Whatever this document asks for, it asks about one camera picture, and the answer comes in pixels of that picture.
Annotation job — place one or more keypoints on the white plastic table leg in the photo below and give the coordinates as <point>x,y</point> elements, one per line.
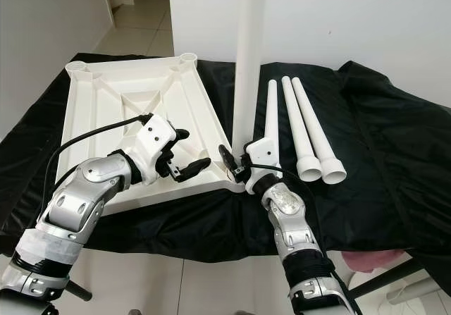
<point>298,125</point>
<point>250,61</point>
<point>315,125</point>
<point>272,110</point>

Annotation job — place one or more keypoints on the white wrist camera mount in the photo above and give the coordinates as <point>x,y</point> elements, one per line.
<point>158,140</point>
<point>266,151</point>

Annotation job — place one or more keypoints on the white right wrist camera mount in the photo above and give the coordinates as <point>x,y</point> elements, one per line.
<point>266,151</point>

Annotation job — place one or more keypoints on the black cloth table cover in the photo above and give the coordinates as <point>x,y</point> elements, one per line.
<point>387,132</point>

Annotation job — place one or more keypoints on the black metal table frame leg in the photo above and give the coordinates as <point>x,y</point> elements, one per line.
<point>79,291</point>
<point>384,278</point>

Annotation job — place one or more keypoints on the white plastic table top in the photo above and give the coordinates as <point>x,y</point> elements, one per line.
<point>113,89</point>

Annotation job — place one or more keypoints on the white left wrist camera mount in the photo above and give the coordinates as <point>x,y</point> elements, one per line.
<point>158,140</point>

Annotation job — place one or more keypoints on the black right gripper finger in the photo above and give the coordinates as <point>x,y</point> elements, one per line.
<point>229,159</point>

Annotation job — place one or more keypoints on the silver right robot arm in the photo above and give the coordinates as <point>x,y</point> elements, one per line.
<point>285,206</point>

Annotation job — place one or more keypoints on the pink plastic stool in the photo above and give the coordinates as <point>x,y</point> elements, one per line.
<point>373,261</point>

